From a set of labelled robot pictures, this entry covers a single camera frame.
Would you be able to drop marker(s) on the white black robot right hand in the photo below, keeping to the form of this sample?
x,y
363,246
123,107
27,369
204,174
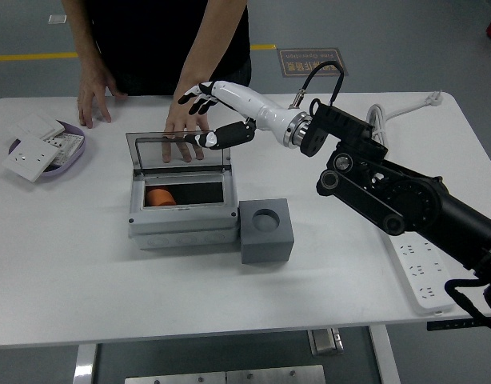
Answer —
x,y
253,104

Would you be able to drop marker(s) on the person's left hand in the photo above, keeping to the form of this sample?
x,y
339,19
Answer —
x,y
181,128

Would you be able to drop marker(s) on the person's right forearm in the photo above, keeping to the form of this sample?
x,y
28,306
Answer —
x,y
85,40

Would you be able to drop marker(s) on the grey cube with round hole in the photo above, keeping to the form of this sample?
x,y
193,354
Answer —
x,y
265,250

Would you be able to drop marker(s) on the black table controller panel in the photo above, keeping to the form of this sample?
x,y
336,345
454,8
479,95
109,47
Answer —
x,y
441,325

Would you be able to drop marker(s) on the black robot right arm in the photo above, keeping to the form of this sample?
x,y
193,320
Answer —
x,y
429,204

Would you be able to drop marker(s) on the grey box with clear lid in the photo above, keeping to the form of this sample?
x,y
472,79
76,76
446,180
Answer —
x,y
181,224

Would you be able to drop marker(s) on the purple tray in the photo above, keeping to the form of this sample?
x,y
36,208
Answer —
x,y
75,162

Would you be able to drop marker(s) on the white table leg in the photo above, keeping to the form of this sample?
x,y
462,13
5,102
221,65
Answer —
x,y
85,364
383,352

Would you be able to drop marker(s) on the person's left forearm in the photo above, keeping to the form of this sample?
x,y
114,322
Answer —
x,y
205,52

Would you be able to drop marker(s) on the white switch plate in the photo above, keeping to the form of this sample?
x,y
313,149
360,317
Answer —
x,y
39,125

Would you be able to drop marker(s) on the brown floor sign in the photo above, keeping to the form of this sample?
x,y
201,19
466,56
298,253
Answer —
x,y
297,66

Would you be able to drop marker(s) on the metal base plate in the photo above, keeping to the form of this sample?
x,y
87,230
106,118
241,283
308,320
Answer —
x,y
225,376

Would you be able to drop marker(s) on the grey under-table control box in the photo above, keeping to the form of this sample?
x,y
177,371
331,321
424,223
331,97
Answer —
x,y
324,342

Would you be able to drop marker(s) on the orange cylinder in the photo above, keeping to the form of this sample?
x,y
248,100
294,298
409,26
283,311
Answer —
x,y
159,197

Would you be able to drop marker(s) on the white perforated socket panel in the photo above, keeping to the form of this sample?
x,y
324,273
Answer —
x,y
67,146

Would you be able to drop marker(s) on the yellow floor tape line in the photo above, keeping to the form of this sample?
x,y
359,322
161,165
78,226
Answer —
x,y
29,57

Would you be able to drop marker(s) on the person's torso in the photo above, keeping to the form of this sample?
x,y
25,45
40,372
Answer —
x,y
149,40

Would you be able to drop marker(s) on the person's right hand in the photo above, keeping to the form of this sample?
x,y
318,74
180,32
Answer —
x,y
93,94

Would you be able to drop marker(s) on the white power strip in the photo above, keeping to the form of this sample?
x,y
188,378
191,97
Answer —
x,y
421,272

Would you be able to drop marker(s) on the small grey floor plate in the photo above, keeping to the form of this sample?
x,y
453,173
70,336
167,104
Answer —
x,y
57,19

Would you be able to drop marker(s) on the white socket plate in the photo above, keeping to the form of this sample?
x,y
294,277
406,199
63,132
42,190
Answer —
x,y
27,158

